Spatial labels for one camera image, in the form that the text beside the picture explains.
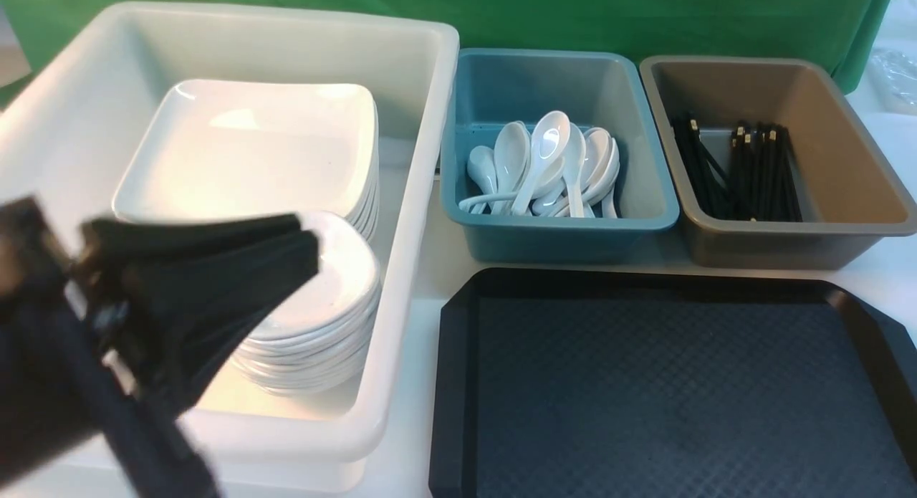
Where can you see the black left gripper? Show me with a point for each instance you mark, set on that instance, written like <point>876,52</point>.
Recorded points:
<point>174,301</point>

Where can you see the large white square plate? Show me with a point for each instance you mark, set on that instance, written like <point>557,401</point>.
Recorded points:
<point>225,150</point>

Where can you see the small white bowl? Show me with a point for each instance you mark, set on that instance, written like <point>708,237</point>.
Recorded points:
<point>348,270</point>

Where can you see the white ceramic soup spoon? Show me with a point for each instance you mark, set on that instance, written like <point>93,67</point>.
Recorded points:
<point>548,141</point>

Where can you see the large white plastic tub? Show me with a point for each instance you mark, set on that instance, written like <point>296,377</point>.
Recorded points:
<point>69,136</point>

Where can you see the stack of small white bowls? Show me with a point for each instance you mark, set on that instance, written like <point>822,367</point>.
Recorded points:
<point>313,367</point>

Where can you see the stack of white square plates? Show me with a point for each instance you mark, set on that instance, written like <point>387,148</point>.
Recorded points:
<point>364,215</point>

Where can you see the black serving tray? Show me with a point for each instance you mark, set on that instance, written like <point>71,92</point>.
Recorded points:
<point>603,384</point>

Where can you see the pile of white soup spoons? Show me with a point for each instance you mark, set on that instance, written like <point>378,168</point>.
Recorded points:
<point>500,171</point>

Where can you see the teal plastic bin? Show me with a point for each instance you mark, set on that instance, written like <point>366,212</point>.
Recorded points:
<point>494,87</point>

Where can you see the bundle of black chopsticks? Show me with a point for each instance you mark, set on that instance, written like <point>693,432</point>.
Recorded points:
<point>758,182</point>

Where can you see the grey-brown plastic bin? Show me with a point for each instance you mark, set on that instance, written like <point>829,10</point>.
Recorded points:
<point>849,194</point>

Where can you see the green backdrop cloth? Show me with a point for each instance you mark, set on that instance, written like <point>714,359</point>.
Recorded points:
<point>836,35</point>

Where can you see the clear plastic bag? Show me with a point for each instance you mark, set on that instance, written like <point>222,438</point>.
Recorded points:
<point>893,75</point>

